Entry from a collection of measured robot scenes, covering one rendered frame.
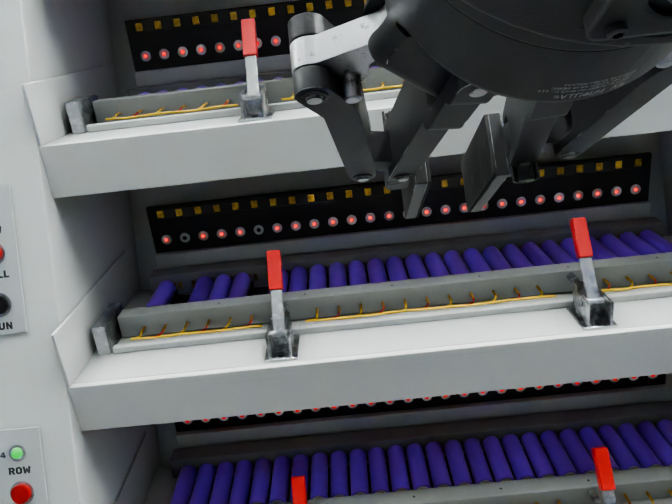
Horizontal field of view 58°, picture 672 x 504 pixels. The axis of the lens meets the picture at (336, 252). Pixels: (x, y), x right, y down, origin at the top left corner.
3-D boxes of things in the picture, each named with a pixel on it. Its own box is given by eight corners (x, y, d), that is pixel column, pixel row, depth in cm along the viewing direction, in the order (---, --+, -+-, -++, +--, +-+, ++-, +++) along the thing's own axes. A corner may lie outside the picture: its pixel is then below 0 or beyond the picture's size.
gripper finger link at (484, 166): (484, 113, 28) (500, 111, 28) (460, 162, 35) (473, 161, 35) (493, 176, 27) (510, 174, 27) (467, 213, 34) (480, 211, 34)
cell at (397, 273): (403, 270, 65) (411, 296, 59) (386, 272, 65) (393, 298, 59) (402, 255, 64) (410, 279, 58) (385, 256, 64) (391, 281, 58)
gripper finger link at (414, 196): (431, 182, 27) (415, 184, 27) (418, 218, 34) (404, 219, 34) (423, 120, 28) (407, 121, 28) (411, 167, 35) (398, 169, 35)
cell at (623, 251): (615, 248, 64) (645, 272, 58) (597, 250, 64) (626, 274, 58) (616, 232, 64) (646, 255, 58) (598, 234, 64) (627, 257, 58)
